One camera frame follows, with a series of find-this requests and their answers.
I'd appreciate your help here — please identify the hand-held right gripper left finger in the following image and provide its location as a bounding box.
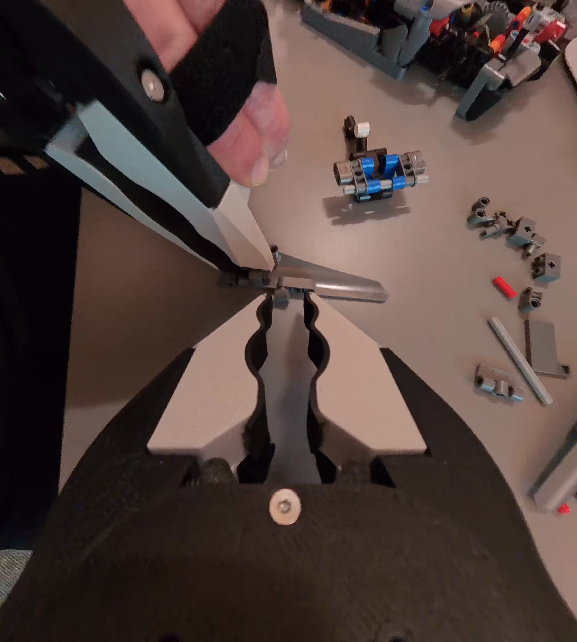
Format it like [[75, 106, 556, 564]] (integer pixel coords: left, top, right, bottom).
[[146, 293, 275, 474]]

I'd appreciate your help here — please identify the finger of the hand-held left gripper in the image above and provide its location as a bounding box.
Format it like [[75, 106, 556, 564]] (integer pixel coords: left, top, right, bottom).
[[74, 99, 276, 272], [44, 135, 241, 272]]

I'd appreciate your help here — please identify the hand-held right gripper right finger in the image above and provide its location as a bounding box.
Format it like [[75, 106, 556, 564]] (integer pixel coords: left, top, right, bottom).
[[303, 291, 429, 472]]

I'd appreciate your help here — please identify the grey pointed lego panel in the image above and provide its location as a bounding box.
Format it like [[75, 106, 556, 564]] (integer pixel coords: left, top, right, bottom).
[[218, 246, 389, 304]]

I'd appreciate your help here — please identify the short grey lego beam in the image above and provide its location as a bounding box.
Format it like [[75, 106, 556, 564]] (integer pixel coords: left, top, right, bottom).
[[474, 364, 525, 403]]

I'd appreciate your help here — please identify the long grey lego axle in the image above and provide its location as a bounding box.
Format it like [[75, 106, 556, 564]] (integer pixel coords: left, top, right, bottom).
[[486, 316, 554, 406]]

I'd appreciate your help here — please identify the dark grey flat lego panel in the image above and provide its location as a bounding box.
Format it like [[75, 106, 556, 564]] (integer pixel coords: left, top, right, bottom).
[[524, 320, 571, 378]]

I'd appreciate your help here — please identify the long grey lego panel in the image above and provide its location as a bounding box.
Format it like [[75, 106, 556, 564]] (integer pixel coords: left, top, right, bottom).
[[528, 380, 577, 513]]

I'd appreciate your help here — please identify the blue lego engine block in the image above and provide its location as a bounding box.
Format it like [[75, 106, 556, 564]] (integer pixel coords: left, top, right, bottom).
[[332, 115, 429, 204]]

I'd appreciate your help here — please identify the group of grey lego connectors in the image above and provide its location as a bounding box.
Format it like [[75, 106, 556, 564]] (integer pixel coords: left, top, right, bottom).
[[466, 197, 563, 314]]

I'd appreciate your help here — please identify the partly built lego car chassis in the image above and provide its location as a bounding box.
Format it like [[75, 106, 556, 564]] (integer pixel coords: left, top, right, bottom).
[[301, 0, 570, 121]]

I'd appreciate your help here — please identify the person's left hand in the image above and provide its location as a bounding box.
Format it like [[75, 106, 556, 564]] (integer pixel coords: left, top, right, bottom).
[[122, 0, 291, 187]]

